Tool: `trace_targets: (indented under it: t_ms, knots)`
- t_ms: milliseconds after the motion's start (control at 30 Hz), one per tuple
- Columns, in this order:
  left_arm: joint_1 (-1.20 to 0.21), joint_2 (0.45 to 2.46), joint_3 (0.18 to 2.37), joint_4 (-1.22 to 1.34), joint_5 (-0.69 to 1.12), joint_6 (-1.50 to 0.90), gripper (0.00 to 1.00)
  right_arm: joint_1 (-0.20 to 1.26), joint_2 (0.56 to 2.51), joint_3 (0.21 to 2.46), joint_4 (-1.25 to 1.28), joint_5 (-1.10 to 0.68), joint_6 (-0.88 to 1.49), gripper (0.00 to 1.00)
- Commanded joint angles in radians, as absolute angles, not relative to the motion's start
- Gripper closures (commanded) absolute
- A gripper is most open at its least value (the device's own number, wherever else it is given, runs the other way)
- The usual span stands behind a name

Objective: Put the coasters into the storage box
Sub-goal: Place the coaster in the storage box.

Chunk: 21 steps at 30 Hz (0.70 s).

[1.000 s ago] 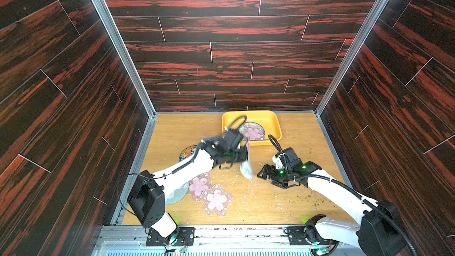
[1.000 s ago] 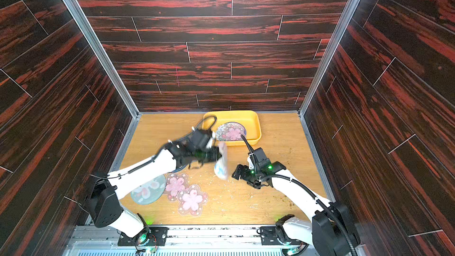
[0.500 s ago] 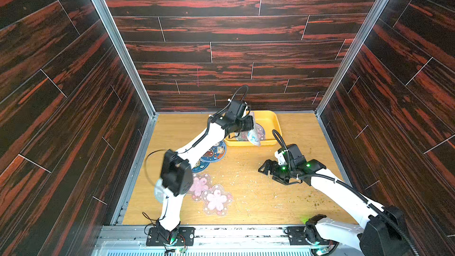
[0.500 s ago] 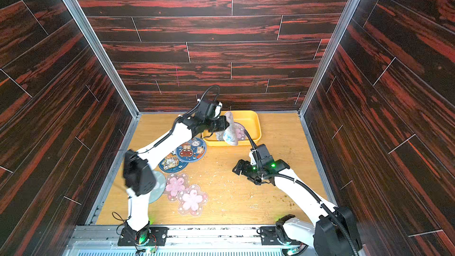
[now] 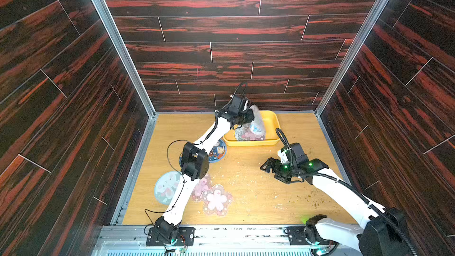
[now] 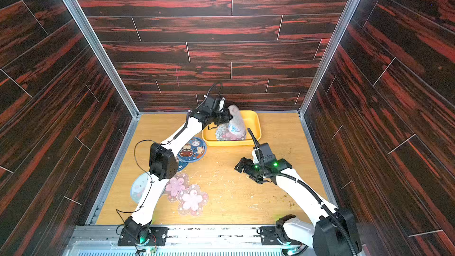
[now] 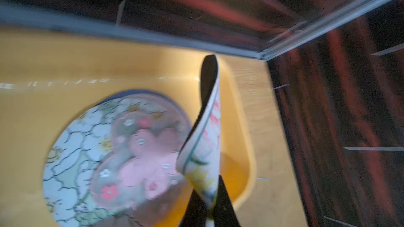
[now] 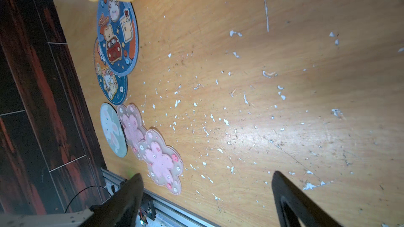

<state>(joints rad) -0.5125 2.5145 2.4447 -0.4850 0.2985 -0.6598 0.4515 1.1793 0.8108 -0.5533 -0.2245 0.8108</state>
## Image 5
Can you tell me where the pink flower coaster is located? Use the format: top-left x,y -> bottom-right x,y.
202,184 -> 233,216
234,124 -> 266,141
191,174 -> 213,202

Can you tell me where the white colourful pattern coaster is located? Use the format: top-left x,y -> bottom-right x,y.
250,105 -> 266,140

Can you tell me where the yellow plastic storage tray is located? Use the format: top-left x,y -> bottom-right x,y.
223,110 -> 280,147

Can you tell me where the blue red car coaster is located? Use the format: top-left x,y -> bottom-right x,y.
208,139 -> 227,163

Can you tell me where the pink flower coaster front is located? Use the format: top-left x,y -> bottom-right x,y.
202,184 -> 233,216

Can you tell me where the green bunny round coaster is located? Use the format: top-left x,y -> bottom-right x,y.
154,171 -> 181,205

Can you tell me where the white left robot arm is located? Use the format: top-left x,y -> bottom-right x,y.
152,95 -> 254,243

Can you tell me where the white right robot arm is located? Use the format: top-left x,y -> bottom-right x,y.
261,143 -> 417,256

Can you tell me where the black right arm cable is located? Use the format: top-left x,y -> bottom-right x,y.
275,127 -> 418,256

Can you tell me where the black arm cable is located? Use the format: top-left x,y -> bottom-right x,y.
275,127 -> 418,256
143,83 -> 248,235

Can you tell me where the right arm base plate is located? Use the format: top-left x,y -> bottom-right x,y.
284,226 -> 335,247

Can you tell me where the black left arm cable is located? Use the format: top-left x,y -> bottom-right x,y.
143,83 -> 248,235

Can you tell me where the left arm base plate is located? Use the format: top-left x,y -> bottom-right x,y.
146,226 -> 196,247

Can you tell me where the aluminium front rail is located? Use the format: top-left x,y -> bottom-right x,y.
92,225 -> 360,256

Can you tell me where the aluminium corner post right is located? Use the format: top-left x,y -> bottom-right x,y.
315,0 -> 390,120

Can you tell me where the aluminium corner post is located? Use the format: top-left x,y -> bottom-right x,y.
91,0 -> 156,118
315,0 -> 390,120

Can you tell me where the aluminium corner post left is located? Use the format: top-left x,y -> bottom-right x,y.
91,0 -> 156,118

